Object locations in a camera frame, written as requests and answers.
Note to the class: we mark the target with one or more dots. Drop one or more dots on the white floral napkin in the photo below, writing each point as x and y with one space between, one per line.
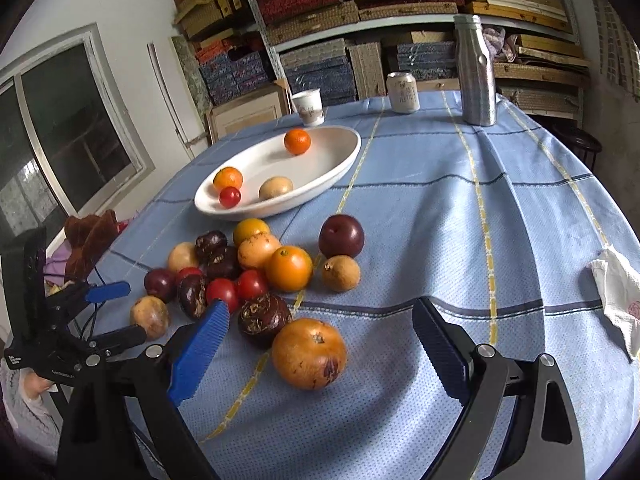
618 286

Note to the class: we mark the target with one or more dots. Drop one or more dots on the orange persimmon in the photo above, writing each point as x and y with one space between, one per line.
289 269

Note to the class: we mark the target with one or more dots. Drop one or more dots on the small brown fruit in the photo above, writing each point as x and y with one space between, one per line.
152 315

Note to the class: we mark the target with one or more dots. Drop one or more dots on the round yellow fruit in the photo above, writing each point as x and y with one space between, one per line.
274 187

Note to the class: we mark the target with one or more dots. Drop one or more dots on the small orange tangerine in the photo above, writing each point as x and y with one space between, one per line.
248 228

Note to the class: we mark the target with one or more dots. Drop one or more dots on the person's left hand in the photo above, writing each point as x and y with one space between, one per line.
34 385

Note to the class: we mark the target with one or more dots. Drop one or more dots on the wooden framed panel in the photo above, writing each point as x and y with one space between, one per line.
253 108

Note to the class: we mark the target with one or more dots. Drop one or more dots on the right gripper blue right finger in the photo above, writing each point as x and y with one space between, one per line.
447 346

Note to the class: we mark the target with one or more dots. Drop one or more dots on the metal storage shelf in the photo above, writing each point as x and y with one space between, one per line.
347 48

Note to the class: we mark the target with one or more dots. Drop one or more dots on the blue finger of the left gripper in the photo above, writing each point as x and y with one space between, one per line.
119 340
107 291

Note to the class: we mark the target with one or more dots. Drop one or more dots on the small dark red plum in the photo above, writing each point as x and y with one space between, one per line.
160 283

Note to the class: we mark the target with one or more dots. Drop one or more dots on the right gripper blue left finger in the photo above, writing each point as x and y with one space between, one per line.
197 352

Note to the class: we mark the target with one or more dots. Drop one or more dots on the pale orange fruit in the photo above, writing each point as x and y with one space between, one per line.
255 251

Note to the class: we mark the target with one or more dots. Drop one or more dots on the white paper cup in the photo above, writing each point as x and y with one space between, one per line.
308 106

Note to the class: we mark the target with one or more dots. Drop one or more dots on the white oval plate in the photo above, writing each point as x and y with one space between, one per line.
333 151

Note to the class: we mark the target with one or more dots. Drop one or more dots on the large orange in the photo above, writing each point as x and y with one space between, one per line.
297 141

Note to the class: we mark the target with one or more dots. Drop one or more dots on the small red tomato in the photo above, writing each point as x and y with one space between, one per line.
252 284

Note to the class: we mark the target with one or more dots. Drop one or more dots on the brown round fruit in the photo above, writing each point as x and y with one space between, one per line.
341 273

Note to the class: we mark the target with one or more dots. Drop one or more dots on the dark purple passion fruit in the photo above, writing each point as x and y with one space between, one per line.
262 318

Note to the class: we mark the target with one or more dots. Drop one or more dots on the large dark red plum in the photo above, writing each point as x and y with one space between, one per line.
341 235

